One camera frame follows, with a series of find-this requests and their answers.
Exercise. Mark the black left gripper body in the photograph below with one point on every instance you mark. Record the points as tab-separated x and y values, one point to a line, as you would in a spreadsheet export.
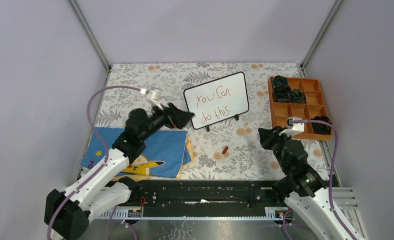
158	119

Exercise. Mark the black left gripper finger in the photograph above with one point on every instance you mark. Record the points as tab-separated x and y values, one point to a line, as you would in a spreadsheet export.
173	110
181	119

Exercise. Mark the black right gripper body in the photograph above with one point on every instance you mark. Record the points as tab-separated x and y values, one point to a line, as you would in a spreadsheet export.
274	141

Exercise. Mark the small whiteboard black frame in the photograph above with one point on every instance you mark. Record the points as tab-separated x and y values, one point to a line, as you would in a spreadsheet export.
217	100

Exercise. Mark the dark red marker cap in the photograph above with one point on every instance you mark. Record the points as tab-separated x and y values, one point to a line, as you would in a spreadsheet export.
224	151

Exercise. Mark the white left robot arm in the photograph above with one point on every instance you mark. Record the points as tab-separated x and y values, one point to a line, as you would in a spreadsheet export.
69	212

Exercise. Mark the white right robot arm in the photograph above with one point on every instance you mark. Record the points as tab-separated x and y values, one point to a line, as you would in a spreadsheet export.
303	190

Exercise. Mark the blue Pikachu cloth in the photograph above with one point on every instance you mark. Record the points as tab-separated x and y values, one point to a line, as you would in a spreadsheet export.
165	153

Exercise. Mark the floral patterned table mat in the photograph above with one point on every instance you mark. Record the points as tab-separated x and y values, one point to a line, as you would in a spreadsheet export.
245	158

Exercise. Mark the orange compartment tray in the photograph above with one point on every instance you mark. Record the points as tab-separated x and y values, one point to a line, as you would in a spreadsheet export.
313	107

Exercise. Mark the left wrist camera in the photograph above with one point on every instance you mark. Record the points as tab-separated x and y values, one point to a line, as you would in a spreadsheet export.
152	96

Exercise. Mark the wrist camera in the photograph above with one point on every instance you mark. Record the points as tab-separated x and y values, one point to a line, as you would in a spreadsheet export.
152	96
295	126

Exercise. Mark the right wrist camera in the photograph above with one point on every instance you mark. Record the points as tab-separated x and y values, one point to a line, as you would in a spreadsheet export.
295	126

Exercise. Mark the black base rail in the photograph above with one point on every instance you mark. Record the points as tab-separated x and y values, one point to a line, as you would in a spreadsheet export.
205	198

